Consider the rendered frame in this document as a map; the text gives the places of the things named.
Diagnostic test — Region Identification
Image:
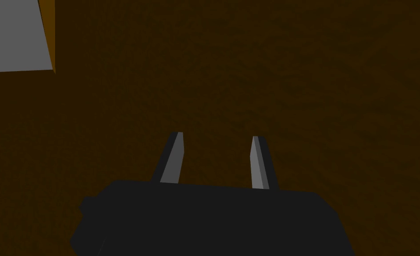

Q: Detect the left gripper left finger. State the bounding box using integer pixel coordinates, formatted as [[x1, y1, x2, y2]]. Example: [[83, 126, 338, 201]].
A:
[[150, 131, 185, 185]]

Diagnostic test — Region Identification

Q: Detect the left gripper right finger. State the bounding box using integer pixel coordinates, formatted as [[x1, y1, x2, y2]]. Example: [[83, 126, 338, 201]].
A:
[[249, 135, 280, 191]]

